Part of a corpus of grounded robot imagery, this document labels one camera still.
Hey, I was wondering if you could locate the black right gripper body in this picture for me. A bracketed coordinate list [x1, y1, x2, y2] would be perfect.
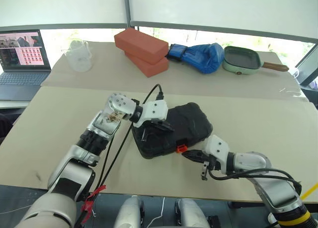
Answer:
[200, 152, 217, 181]

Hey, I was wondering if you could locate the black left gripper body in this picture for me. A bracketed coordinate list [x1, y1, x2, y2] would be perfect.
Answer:
[142, 119, 160, 132]

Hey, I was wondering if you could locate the black plastic tool case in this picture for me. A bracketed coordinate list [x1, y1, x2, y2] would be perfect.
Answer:
[131, 102, 214, 160]

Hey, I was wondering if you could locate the silver rounded robot leg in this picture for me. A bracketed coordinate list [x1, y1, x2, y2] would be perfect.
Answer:
[174, 197, 211, 228]
[113, 195, 145, 228]

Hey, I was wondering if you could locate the red brick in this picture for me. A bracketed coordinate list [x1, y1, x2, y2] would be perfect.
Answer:
[114, 27, 169, 65]
[124, 51, 170, 78]

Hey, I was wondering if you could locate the beige cardboard table sheet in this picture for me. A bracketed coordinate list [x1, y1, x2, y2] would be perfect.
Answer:
[41, 40, 310, 103]
[0, 85, 318, 204]

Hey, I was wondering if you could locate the red tape wrap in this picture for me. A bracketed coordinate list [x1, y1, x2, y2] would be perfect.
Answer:
[80, 185, 107, 224]

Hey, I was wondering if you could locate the blue boxing glove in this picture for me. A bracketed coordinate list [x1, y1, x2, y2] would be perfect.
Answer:
[165, 42, 226, 75]

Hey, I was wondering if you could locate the clear plastic measuring cup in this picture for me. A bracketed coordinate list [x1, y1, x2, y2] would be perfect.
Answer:
[61, 39, 93, 73]

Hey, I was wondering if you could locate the green electric frying pan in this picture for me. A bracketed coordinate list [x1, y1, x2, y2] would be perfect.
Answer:
[222, 46, 290, 76]

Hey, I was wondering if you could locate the white roller blind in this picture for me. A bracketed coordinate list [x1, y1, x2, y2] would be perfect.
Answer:
[0, 0, 127, 31]
[129, 0, 318, 44]

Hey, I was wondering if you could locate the grey open laptop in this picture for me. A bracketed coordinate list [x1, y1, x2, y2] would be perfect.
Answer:
[0, 29, 53, 101]

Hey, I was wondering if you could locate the white desk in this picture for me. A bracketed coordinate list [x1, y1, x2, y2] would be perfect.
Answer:
[0, 98, 32, 110]

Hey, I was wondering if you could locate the dark screen panel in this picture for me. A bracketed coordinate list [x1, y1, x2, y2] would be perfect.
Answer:
[295, 44, 318, 88]

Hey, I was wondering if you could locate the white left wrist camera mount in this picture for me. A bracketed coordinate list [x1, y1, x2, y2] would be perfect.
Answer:
[133, 100, 169, 128]

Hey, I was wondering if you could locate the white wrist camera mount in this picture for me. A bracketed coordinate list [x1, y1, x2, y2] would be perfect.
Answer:
[202, 135, 231, 175]
[133, 100, 169, 128]

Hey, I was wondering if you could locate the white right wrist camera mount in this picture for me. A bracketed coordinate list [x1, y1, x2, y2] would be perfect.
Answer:
[202, 135, 231, 175]

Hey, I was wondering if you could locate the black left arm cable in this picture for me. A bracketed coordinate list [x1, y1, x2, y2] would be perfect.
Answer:
[95, 83, 165, 189]

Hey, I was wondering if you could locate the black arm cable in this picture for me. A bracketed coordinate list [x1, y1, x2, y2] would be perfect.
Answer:
[208, 167, 303, 189]
[95, 83, 165, 189]

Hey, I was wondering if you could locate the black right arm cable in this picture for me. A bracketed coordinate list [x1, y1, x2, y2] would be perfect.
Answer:
[208, 167, 303, 189]

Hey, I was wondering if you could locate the white string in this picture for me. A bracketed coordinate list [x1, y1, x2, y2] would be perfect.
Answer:
[146, 197, 166, 228]

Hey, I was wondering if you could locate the grey window post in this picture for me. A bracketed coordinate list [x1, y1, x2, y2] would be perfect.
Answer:
[123, 0, 132, 29]

